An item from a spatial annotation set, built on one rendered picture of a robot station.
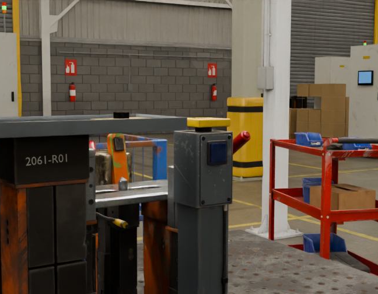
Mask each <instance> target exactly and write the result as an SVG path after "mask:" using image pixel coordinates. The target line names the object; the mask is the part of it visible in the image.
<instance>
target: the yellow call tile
mask: <svg viewBox="0 0 378 294"><path fill-rule="evenodd" d="M187 126H188V127H195V131H196V132H212V127H229V126H230V119H229V118H212V117H197V118H187Z"/></svg>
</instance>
